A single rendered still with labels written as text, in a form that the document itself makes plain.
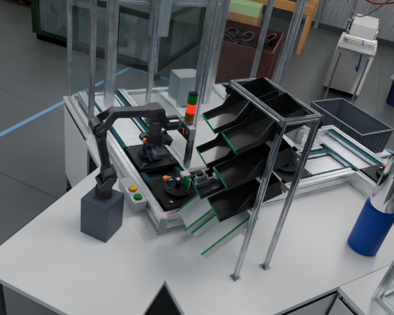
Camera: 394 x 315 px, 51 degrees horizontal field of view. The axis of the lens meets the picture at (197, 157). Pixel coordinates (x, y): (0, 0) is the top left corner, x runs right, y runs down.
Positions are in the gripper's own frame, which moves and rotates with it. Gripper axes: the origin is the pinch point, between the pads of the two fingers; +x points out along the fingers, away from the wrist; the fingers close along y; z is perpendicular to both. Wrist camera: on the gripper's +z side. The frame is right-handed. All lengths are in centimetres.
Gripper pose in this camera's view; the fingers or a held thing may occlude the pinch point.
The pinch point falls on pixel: (152, 154)
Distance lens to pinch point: 184.4
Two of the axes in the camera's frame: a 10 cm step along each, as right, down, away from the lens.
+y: -4.8, -5.4, 6.9
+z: 8.6, -1.5, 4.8
